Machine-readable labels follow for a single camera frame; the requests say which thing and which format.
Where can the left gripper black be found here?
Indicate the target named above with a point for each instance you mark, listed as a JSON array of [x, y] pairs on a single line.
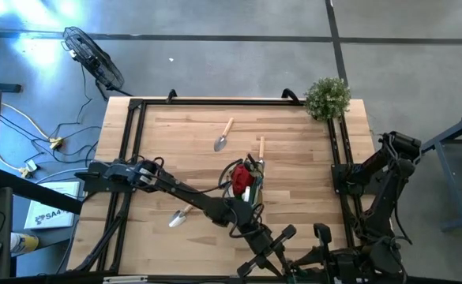
[[268, 246]]

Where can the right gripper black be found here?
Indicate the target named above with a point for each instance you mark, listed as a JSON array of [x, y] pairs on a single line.
[[335, 268]]

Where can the beige green-trimmed gardening bag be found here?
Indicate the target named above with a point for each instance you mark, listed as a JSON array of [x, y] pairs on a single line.
[[259, 179]]

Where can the red garden glove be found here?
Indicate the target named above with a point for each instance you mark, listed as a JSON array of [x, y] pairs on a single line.
[[241, 179]]

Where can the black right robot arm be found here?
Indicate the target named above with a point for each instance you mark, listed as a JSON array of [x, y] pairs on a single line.
[[388, 185]]

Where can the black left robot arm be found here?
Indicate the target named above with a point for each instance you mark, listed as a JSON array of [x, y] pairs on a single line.
[[191, 193]]

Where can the small green potted plant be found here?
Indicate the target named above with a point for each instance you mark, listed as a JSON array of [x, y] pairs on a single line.
[[327, 98]]

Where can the white printed cardboard box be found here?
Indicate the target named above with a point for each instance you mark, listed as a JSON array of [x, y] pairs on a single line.
[[51, 215]]

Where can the black desk beam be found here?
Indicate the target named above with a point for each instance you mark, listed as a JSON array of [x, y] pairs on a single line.
[[37, 190]]

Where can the yellow power plug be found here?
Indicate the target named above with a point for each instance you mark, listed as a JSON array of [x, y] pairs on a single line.
[[28, 169], [56, 143]]

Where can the yellow white spray can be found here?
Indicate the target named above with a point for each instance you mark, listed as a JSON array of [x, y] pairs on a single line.
[[23, 243]]

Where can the black floor fan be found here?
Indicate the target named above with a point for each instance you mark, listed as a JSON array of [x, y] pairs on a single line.
[[92, 59]]

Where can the black aluminium table frame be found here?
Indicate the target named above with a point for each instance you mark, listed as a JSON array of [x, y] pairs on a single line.
[[215, 102]]

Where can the blue-grey table leg frame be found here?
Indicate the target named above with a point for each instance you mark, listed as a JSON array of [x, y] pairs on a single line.
[[444, 136]]

